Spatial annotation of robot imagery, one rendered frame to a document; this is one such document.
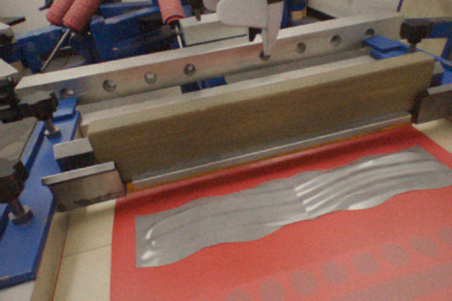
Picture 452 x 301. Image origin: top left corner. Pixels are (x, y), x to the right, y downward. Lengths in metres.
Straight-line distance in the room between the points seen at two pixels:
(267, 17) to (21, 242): 0.30
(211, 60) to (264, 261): 0.36
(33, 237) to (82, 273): 0.06
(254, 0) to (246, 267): 0.24
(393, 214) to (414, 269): 0.06
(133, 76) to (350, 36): 0.39
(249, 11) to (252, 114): 0.12
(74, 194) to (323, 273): 0.26
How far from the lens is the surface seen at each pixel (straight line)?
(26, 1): 4.67
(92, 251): 0.39
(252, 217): 0.36
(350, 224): 0.37
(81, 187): 0.39
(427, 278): 0.35
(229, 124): 0.37
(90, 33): 0.97
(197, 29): 0.62
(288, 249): 0.34
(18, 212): 0.38
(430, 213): 0.40
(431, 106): 0.49
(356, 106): 0.43
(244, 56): 0.60
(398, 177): 0.42
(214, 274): 0.33
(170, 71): 0.58
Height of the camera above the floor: 1.22
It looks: 32 degrees down
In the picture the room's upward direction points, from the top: 8 degrees counter-clockwise
